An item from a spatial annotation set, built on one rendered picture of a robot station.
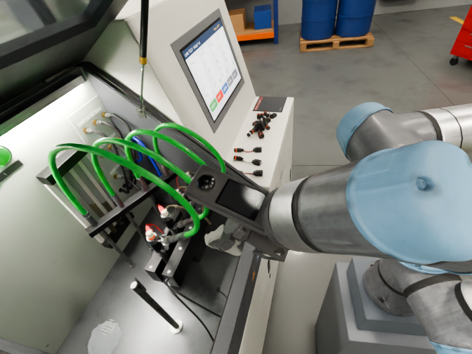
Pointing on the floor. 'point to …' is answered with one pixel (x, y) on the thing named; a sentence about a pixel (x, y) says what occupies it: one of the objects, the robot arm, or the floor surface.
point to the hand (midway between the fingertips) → (215, 218)
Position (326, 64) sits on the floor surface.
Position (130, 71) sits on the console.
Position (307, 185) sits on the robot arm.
